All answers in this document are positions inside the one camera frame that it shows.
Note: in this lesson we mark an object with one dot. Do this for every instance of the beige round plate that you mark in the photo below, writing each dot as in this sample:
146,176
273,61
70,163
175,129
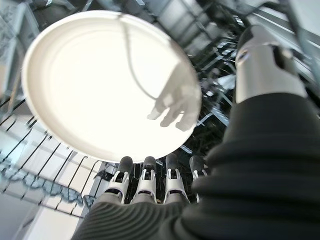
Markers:
95,87

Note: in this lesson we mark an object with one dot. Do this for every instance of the right robot hand dark palm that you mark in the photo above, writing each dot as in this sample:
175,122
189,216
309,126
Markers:
250,195

